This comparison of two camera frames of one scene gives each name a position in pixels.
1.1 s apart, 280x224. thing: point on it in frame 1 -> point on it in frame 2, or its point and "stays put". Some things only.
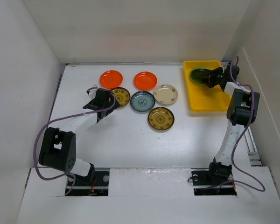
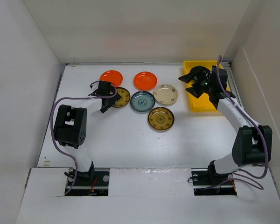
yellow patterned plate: x=161 y=118 stays put
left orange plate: x=110 y=79 stays put
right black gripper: x=213 y=73 -> x=201 y=74
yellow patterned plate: x=122 y=95 stays put
